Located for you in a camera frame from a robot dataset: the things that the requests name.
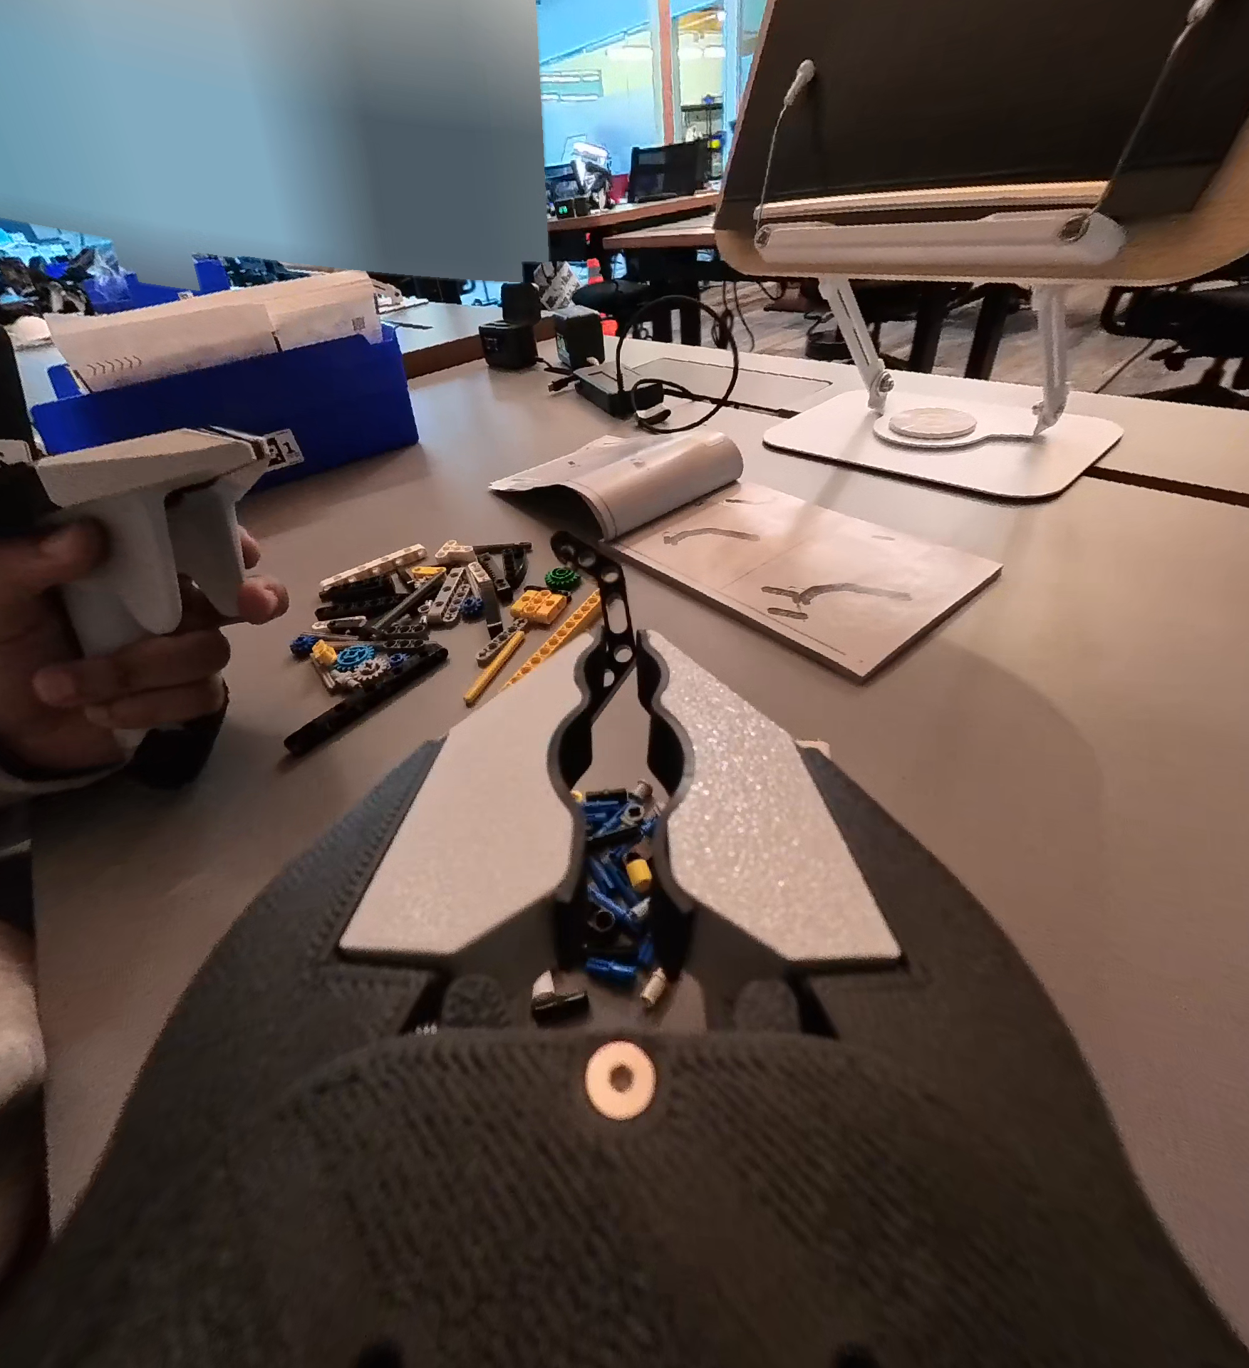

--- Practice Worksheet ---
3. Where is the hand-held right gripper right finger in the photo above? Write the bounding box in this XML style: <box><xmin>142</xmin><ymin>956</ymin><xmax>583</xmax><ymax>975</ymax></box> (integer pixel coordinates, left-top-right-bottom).
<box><xmin>638</xmin><ymin>629</ymin><xmax>903</xmax><ymax>975</ymax></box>

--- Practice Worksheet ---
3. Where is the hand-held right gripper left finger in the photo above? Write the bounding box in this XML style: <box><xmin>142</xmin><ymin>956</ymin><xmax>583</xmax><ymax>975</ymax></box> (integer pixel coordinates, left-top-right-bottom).
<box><xmin>338</xmin><ymin>632</ymin><xmax>606</xmax><ymax>961</ymax></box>

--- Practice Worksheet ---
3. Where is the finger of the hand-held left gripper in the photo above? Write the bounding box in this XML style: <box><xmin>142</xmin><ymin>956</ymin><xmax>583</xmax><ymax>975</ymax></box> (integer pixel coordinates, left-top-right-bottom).
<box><xmin>35</xmin><ymin>426</ymin><xmax>270</xmax><ymax>511</ymax></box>

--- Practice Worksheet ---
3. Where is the black angled lego beam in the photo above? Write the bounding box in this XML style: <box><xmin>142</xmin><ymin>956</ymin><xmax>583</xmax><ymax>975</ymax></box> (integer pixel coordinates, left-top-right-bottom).
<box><xmin>550</xmin><ymin>532</ymin><xmax>632</xmax><ymax>712</ymax></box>

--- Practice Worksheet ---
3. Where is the pile of small lego pins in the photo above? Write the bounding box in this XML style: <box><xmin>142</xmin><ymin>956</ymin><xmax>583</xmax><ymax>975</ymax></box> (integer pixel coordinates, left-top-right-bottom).
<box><xmin>532</xmin><ymin>778</ymin><xmax>679</xmax><ymax>1015</ymax></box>

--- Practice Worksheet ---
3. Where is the pile of mixed lego beams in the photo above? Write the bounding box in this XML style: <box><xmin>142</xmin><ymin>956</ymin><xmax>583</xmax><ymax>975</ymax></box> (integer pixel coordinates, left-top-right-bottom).
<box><xmin>284</xmin><ymin>537</ymin><xmax>606</xmax><ymax>757</ymax></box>

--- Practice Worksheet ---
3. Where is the open lego instruction booklet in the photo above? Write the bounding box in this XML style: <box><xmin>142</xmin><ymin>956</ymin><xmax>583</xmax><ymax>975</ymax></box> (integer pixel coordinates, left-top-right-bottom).
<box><xmin>486</xmin><ymin>430</ymin><xmax>1005</xmax><ymax>683</ymax></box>

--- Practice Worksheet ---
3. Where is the person's left hand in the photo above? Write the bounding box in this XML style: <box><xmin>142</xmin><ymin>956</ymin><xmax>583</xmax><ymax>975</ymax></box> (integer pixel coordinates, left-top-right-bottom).
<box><xmin>0</xmin><ymin>521</ymin><xmax>292</xmax><ymax>771</ymax></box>

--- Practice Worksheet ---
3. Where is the white paper stack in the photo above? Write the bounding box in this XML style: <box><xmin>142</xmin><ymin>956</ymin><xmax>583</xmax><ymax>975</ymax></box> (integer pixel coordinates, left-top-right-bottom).
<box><xmin>43</xmin><ymin>270</ymin><xmax>383</xmax><ymax>393</ymax></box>

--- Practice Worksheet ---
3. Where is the small blue storage bin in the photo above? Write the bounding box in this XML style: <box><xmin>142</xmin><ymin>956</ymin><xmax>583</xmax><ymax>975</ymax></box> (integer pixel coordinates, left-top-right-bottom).
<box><xmin>81</xmin><ymin>273</ymin><xmax>192</xmax><ymax>316</ymax></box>

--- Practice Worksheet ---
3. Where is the blue plastic bin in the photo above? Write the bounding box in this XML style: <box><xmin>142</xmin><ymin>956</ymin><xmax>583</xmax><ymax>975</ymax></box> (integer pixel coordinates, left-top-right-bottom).
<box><xmin>31</xmin><ymin>320</ymin><xmax>420</xmax><ymax>492</ymax></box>

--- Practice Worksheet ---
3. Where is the black power adapter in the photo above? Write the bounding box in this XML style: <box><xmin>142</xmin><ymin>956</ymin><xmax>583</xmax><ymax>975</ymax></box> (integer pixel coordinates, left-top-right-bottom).
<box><xmin>572</xmin><ymin>361</ymin><xmax>669</xmax><ymax>422</ymax></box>

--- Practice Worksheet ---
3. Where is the wooden background desk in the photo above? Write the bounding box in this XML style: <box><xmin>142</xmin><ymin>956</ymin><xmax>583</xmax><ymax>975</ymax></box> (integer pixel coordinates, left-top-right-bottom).
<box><xmin>548</xmin><ymin>189</ymin><xmax>722</xmax><ymax>258</ymax></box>

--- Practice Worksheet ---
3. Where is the black background monitor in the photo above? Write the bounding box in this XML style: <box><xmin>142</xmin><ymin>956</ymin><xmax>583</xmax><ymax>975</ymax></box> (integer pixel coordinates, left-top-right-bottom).
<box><xmin>628</xmin><ymin>141</ymin><xmax>712</xmax><ymax>203</ymax></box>

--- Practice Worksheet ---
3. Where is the black office chair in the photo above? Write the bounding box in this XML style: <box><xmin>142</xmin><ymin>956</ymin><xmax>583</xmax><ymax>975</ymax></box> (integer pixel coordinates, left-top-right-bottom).
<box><xmin>1101</xmin><ymin>227</ymin><xmax>1249</xmax><ymax>413</ymax></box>

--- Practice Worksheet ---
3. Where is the black cable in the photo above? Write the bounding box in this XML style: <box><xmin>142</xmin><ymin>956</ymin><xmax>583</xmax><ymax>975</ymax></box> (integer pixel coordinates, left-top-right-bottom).
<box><xmin>618</xmin><ymin>298</ymin><xmax>741</xmax><ymax>434</ymax></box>

